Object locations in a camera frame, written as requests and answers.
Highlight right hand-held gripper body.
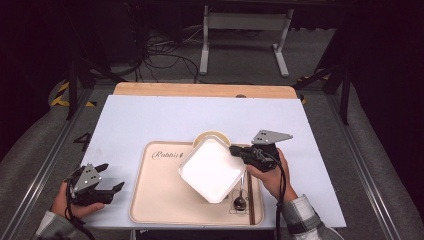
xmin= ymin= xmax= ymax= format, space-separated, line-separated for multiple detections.
xmin=242 ymin=129 xmax=295 ymax=174

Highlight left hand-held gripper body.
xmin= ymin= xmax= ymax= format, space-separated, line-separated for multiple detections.
xmin=66 ymin=162 xmax=115 ymax=207

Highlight white square plate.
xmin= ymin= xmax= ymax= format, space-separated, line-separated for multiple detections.
xmin=177 ymin=135 xmax=248 ymax=205

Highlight cream bowl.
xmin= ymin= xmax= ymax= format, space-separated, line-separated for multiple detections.
xmin=192 ymin=129 xmax=232 ymax=150

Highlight beige tray with rabbit print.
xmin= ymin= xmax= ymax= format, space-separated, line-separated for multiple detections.
xmin=128 ymin=140 xmax=265 ymax=227

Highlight brown chopstick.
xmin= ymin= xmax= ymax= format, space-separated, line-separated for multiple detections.
xmin=248 ymin=169 xmax=257 ymax=226
xmin=245 ymin=169 xmax=255 ymax=226

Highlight metal spoon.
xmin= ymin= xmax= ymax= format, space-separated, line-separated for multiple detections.
xmin=232 ymin=172 xmax=249 ymax=212

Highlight person's right hand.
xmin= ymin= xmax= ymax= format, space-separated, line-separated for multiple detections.
xmin=245 ymin=147 xmax=298 ymax=203

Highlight person's left hand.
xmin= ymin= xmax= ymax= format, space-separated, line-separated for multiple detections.
xmin=50 ymin=181 xmax=106 ymax=220

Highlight white table board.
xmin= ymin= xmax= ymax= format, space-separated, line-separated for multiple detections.
xmin=80 ymin=94 xmax=348 ymax=231

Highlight yellow black hazard tape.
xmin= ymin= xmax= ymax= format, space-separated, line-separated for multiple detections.
xmin=297 ymin=73 xmax=332 ymax=105
xmin=50 ymin=81 xmax=98 ymax=109

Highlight black tripod stand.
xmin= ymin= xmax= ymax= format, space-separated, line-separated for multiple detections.
xmin=292 ymin=61 xmax=353 ymax=127
xmin=64 ymin=54 xmax=128 ymax=122

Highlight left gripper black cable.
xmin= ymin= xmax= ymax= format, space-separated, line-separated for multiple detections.
xmin=63 ymin=176 xmax=98 ymax=240

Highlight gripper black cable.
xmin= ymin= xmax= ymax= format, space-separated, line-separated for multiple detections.
xmin=253 ymin=146 xmax=288 ymax=240
xmin=63 ymin=176 xmax=98 ymax=240

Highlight aluminium floor rail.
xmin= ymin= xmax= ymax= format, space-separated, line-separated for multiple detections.
xmin=324 ymin=94 xmax=403 ymax=240
xmin=0 ymin=87 xmax=96 ymax=240

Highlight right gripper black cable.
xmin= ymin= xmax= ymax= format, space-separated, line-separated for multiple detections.
xmin=253 ymin=146 xmax=288 ymax=240

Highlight black floor cables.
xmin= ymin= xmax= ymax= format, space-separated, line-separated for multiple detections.
xmin=131 ymin=28 xmax=203 ymax=84

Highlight white metal stand frame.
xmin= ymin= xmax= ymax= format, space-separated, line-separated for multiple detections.
xmin=198 ymin=4 xmax=295 ymax=79

